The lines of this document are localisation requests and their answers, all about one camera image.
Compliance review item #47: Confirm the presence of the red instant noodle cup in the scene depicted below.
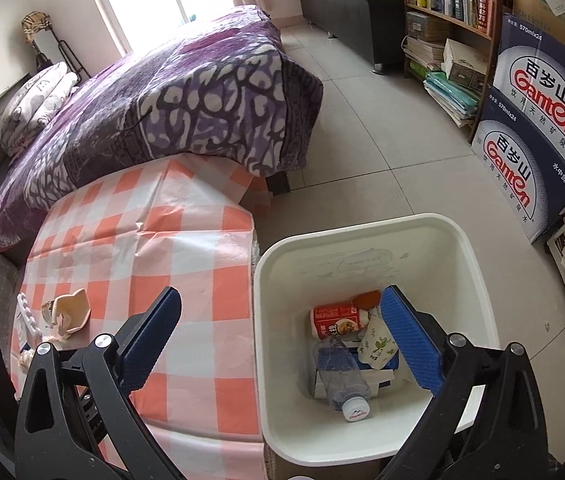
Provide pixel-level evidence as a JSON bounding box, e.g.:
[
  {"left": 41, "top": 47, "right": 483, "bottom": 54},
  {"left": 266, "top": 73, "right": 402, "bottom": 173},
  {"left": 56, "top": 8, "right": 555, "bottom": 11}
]
[{"left": 311, "top": 301, "right": 370, "bottom": 341}]

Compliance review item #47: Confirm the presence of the orange checked tablecloth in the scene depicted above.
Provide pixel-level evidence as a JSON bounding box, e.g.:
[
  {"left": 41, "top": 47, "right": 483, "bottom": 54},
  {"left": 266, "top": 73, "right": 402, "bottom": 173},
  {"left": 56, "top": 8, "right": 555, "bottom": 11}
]
[{"left": 10, "top": 152, "right": 270, "bottom": 480}]

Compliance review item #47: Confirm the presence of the blue water bottle carton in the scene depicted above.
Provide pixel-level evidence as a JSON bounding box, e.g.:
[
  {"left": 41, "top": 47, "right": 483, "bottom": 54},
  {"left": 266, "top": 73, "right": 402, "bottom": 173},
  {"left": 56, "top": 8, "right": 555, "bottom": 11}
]
[
  {"left": 471, "top": 87, "right": 565, "bottom": 243},
  {"left": 492, "top": 10, "right": 565, "bottom": 186}
]

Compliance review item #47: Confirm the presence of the bed with purple blanket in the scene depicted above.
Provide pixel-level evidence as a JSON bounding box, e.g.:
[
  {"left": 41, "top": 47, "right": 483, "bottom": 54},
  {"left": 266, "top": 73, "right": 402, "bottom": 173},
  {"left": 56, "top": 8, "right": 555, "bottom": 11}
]
[{"left": 0, "top": 4, "right": 324, "bottom": 253}]

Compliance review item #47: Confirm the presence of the black leather bench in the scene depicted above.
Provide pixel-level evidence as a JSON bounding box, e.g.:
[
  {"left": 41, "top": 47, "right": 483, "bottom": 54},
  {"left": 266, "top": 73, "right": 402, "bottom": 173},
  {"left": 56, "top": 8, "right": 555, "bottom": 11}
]
[{"left": 299, "top": 0, "right": 408, "bottom": 73}]

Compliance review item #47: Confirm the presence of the folded white printed quilt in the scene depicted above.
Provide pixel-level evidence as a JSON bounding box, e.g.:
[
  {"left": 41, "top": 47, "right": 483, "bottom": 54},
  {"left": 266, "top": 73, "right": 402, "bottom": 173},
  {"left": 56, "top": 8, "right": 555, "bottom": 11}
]
[{"left": 0, "top": 61, "right": 79, "bottom": 156}]

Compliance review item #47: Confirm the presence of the cream crumpled paper cup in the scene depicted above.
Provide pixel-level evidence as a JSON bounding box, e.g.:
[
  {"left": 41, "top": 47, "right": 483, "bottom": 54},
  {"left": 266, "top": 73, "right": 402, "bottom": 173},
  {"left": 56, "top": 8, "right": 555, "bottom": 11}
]
[{"left": 42, "top": 287, "right": 92, "bottom": 337}]

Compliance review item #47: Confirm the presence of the wooden bookshelf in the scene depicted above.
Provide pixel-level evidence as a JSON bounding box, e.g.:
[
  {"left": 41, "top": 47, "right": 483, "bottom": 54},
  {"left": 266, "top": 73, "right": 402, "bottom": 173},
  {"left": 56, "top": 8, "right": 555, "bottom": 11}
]
[{"left": 399, "top": 0, "right": 505, "bottom": 146}]

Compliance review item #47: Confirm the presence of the white printed pouch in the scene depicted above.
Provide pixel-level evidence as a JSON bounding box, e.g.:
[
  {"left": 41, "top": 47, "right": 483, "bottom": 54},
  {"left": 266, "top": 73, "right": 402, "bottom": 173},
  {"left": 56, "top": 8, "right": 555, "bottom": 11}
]
[{"left": 357, "top": 307, "right": 398, "bottom": 363}]

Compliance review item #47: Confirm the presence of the small grey box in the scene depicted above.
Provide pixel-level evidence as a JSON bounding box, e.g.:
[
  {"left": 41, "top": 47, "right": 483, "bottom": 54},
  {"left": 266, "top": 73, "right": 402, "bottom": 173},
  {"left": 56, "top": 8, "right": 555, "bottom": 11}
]
[{"left": 405, "top": 10, "right": 450, "bottom": 41}]

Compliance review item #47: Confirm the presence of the white plastic tray piece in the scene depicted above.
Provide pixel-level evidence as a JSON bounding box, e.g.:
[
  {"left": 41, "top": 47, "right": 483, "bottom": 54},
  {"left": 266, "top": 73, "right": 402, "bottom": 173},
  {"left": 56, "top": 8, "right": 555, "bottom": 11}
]
[{"left": 15, "top": 294, "right": 46, "bottom": 343}]

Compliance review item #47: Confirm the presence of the white cardboard box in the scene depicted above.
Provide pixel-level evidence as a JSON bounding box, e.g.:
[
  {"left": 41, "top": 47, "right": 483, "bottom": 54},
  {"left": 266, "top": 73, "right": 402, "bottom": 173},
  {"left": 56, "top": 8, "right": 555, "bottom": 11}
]
[{"left": 441, "top": 39, "right": 490, "bottom": 88}]

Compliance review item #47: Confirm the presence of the stack of green booklets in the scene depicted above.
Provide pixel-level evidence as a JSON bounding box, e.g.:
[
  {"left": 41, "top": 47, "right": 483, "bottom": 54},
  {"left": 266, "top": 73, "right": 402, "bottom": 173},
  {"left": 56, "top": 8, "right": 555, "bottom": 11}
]
[{"left": 422, "top": 71, "right": 480, "bottom": 128}]

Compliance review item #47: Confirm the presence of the black metal coat rack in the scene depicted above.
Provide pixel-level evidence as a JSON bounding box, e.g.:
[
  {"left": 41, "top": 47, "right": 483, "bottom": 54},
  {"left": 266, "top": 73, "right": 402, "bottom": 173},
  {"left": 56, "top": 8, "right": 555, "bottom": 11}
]
[{"left": 21, "top": 10, "right": 90, "bottom": 81}]

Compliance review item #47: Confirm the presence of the clear plastic water bottle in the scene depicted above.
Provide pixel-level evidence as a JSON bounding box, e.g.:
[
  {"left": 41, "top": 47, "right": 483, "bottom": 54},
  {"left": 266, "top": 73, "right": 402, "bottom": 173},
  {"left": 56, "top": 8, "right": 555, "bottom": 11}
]
[{"left": 315, "top": 336, "right": 373, "bottom": 423}]

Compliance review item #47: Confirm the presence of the plaid scarf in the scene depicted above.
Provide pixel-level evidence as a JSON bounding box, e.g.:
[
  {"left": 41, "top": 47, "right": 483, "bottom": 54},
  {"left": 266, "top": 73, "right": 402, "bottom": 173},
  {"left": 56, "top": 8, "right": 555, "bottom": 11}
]
[{"left": 21, "top": 10, "right": 53, "bottom": 43}]

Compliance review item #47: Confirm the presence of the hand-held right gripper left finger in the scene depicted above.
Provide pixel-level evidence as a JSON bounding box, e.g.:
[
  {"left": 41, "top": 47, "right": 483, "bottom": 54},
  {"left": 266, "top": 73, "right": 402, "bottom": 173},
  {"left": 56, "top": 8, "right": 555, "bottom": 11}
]
[{"left": 15, "top": 286, "right": 186, "bottom": 480}]

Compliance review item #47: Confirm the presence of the orange round snack item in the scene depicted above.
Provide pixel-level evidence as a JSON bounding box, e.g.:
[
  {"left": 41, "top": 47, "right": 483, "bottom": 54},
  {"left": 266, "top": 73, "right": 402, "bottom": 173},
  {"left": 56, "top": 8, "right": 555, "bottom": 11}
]
[{"left": 352, "top": 290, "right": 382, "bottom": 309}]

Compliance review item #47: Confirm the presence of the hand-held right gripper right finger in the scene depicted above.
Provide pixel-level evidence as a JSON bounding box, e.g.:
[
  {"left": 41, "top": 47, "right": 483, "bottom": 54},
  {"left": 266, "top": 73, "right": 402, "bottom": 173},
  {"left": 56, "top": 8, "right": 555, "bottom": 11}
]
[{"left": 379, "top": 285, "right": 548, "bottom": 480}]

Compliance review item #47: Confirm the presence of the blue and white box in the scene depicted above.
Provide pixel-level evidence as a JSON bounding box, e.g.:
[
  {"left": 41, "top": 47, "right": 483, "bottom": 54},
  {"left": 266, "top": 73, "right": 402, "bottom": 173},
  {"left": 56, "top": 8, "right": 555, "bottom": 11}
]
[{"left": 313, "top": 347, "right": 400, "bottom": 401}]

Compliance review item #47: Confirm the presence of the white plastic bin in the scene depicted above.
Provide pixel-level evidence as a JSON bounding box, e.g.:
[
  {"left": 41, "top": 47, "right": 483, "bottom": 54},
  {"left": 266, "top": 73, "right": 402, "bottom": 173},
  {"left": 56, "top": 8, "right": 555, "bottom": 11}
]
[{"left": 253, "top": 214, "right": 500, "bottom": 468}]

